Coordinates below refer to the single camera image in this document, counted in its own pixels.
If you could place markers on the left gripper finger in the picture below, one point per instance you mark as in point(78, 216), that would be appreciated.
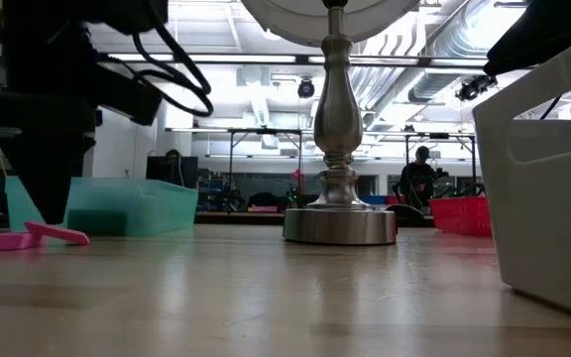
point(47, 178)

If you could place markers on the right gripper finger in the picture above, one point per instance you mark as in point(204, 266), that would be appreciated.
point(523, 39)

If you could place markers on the black ceiling spotlight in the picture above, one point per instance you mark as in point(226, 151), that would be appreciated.
point(306, 88)
point(474, 88)

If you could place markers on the green translucent plastic bin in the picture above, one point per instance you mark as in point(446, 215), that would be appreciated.
point(156, 208)

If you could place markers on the black cabinet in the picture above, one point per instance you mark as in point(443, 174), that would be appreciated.
point(171, 171)

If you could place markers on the person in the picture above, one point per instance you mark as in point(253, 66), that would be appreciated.
point(417, 181)

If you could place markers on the translucent white plastic bin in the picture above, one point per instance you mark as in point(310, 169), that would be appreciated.
point(548, 223)

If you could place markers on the red plastic basket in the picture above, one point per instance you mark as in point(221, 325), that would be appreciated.
point(459, 215)

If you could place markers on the long ceiling light strip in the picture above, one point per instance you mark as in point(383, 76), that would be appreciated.
point(241, 58)

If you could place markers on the silver table lamp white shade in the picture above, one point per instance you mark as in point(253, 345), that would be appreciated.
point(339, 124)

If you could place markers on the red background crate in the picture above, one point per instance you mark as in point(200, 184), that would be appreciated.
point(394, 200)

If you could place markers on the black rounded chair back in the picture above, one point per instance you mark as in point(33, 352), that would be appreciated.
point(404, 214)

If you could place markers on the pink background tray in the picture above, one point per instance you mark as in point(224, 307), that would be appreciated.
point(264, 209)

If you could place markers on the blue background crate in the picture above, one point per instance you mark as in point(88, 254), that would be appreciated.
point(372, 200)

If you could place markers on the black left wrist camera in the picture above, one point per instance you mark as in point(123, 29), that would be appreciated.
point(132, 96)

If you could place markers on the silver air duct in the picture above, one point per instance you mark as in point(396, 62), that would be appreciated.
point(431, 89)

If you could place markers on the black frame work table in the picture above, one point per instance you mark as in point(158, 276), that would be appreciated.
point(439, 135)
point(246, 131)

